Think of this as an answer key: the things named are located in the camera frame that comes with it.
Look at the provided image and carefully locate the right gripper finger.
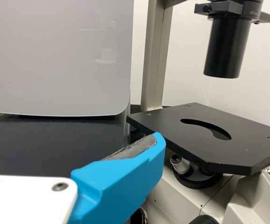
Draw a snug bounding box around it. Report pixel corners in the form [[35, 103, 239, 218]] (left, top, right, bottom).
[[64, 131, 167, 224]]

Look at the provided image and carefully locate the cream microscope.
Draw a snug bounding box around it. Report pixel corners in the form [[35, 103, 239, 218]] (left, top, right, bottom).
[[125, 0, 270, 224]]

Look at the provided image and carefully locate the white box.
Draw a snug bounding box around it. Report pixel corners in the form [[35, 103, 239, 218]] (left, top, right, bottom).
[[0, 0, 135, 118]]

